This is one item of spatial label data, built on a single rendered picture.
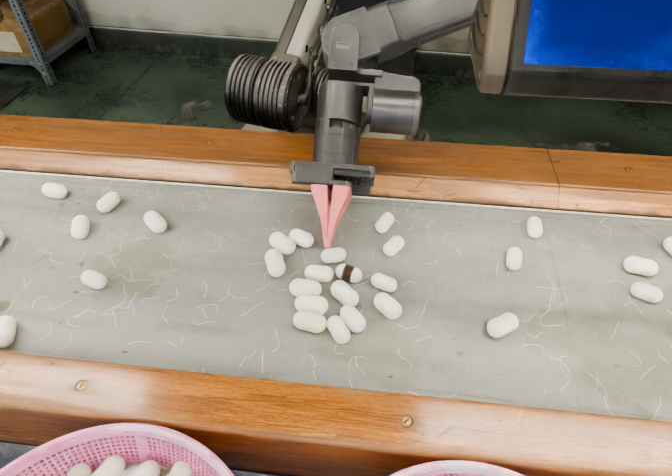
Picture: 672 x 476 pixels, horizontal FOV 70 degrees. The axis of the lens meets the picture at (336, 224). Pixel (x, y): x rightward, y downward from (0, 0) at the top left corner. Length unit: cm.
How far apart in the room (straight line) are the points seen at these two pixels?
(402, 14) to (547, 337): 41
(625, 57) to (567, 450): 32
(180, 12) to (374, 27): 232
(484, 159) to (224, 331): 44
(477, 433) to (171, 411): 27
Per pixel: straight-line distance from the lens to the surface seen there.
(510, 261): 61
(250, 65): 92
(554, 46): 32
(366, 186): 62
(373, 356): 52
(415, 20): 64
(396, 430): 46
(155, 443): 49
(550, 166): 76
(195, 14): 286
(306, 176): 58
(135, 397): 50
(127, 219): 71
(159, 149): 78
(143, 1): 297
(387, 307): 53
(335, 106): 60
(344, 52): 61
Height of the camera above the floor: 119
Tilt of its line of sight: 44 degrees down
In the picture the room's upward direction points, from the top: straight up
